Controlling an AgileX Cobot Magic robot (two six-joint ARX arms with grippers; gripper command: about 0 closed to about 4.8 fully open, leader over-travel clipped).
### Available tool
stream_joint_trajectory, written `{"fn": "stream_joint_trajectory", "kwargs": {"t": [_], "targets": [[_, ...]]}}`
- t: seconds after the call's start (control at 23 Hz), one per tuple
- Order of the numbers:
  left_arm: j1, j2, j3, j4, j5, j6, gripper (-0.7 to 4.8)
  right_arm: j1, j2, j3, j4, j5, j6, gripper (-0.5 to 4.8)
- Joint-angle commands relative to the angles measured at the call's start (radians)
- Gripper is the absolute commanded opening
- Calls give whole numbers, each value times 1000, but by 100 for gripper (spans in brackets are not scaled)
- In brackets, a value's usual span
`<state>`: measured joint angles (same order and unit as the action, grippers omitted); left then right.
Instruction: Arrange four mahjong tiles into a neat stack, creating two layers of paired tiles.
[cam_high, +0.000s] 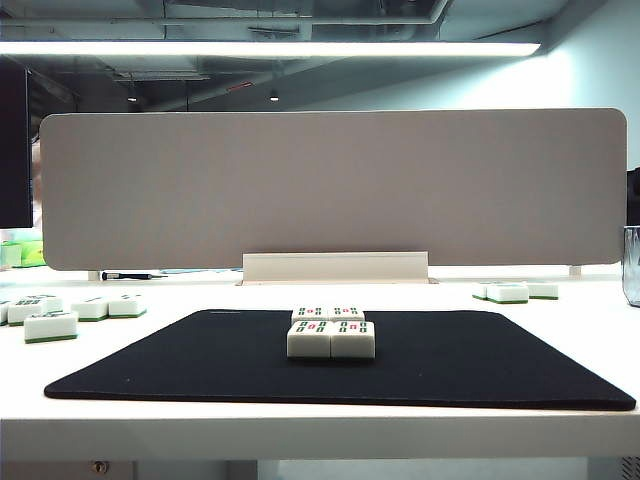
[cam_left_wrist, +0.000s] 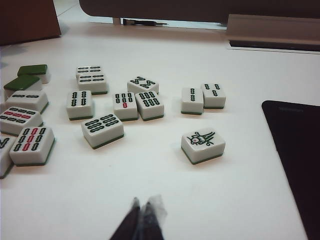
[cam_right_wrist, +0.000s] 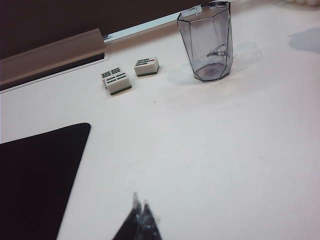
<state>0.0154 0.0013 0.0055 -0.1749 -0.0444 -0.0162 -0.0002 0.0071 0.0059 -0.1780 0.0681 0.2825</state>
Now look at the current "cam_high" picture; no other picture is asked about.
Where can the five bamboo mahjong tile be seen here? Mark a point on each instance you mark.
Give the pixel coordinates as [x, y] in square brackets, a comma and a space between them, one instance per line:
[346, 313]
[308, 345]
[309, 313]
[352, 345]

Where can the three bamboo mahjong tile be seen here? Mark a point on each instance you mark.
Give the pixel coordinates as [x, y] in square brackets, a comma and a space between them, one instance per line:
[126, 306]

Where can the two bamboo mahjong tile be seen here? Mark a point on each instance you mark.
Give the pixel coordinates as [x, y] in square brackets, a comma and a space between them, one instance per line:
[90, 310]

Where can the eight bamboo mahjong tile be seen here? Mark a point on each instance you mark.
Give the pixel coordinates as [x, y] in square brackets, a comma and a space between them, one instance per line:
[50, 301]

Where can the bird print mahjong tile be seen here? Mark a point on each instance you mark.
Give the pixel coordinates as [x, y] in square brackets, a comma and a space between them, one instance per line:
[50, 327]

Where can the six bamboo mahjong tile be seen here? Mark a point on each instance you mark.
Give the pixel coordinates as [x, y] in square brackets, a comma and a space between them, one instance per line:
[21, 312]

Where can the beige desk divider panel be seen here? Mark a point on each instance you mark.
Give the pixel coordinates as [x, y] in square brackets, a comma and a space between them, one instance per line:
[330, 185]

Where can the black rectangular mat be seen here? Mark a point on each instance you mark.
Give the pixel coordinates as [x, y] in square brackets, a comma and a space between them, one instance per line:
[200, 365]

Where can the black screwdriver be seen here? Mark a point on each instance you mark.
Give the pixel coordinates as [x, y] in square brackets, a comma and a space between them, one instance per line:
[125, 275]

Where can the white divider foot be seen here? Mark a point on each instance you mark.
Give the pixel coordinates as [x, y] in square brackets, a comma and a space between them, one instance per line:
[575, 270]
[93, 275]

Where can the green white package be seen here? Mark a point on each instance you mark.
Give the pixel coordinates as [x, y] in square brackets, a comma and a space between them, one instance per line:
[10, 256]
[32, 252]

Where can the clear glass container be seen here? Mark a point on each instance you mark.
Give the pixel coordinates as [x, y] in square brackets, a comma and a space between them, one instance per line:
[631, 265]

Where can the black device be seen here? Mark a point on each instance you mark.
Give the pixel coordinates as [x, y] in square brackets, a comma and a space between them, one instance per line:
[634, 190]

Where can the black monitor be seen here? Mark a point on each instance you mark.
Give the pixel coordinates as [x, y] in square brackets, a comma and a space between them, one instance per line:
[15, 150]

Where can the grey vent grill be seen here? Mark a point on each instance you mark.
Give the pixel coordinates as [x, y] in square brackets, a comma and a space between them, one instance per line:
[631, 467]

